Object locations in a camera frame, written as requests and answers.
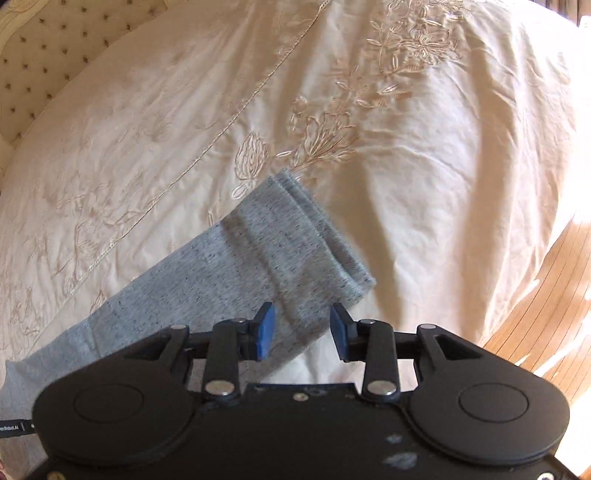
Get tufted cream headboard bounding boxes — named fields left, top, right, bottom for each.
left=0, top=0, right=169, bottom=185

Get grey speckled pants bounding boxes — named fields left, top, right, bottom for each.
left=0, top=168, right=377, bottom=480

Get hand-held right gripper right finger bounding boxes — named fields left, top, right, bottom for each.
left=330, top=303, right=483, bottom=402

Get cream embroidered bedspread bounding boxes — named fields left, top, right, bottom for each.
left=0, top=0, right=587, bottom=393

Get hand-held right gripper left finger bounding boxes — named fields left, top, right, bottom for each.
left=122, top=302, right=276, bottom=401

